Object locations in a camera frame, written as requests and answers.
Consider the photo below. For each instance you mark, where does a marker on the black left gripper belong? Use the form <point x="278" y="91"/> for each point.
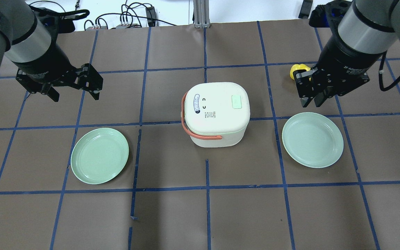
<point x="44" y="63"/>

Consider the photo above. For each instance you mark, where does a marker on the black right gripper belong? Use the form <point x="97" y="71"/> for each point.
<point x="346" y="59"/>

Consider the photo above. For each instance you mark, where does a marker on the white rice cooker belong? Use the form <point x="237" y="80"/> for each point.
<point x="215" y="115"/>

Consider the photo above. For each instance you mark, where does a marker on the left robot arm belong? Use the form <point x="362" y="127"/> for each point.
<point x="33" y="48"/>

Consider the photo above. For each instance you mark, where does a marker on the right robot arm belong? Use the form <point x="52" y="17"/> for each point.
<point x="362" y="32"/>

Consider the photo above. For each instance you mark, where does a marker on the green plate on right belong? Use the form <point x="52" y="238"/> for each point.
<point x="312" y="140"/>

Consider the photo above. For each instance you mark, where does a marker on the green plate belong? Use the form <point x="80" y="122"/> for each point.
<point x="99" y="156"/>
<point x="312" y="140"/>

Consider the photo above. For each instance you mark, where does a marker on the green plate on left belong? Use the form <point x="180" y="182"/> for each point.
<point x="99" y="156"/>

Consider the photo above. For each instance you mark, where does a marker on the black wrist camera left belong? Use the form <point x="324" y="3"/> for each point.
<point x="59" y="23"/>

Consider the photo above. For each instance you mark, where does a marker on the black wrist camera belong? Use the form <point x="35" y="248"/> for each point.
<point x="59" y="23"/>
<point x="329" y="14"/>

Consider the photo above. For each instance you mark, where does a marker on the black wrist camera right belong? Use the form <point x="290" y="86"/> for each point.
<point x="329" y="14"/>

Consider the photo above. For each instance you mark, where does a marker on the aluminium frame post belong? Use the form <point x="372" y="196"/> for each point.
<point x="201" y="14"/>

